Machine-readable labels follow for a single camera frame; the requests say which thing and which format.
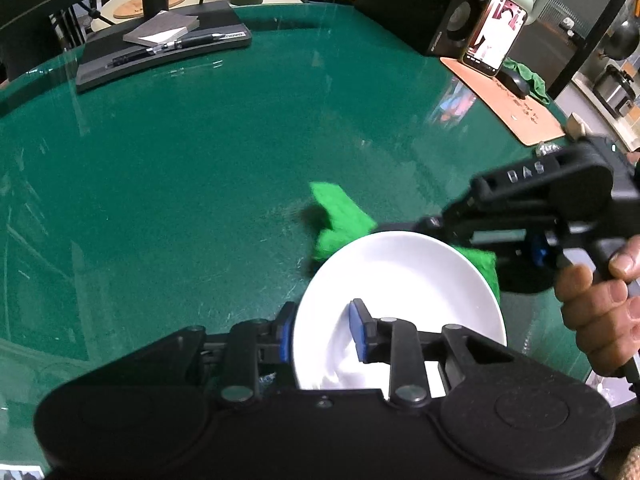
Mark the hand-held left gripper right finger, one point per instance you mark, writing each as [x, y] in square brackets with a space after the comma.
[356, 327]

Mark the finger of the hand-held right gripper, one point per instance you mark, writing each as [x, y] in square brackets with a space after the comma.
[430, 225]

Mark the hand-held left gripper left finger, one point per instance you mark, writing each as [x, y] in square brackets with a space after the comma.
[286, 345]

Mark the white plate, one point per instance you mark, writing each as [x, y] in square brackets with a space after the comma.
[400, 280]

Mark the bright green cleaning cloth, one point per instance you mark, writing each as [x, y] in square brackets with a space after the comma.
[340, 215]

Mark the person's right hand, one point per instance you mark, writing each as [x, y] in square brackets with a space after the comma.
[610, 310]

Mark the grey speckled coaster mat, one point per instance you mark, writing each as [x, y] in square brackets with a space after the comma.
[546, 149]

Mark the tan mouse pad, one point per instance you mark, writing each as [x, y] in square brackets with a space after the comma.
[525, 120]

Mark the silver rice cooker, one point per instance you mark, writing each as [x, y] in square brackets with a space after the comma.
[615, 90]

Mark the dark green cloth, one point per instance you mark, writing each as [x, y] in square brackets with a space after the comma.
[537, 85]

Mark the black computer mouse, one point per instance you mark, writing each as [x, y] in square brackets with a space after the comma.
[515, 82]

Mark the black wok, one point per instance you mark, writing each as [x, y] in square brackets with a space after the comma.
[625, 40]

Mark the smartphone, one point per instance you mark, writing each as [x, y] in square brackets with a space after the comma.
[495, 35]

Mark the black speaker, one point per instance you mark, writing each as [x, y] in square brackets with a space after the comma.
[400, 5]

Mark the printed photo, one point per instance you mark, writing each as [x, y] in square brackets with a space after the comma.
[20, 475]

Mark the black pen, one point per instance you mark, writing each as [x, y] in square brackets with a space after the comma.
[195, 40]

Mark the dark grey monitor base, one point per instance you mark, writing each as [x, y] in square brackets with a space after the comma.
[210, 17]

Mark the grey notepad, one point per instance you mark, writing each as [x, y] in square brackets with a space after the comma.
[162, 25]

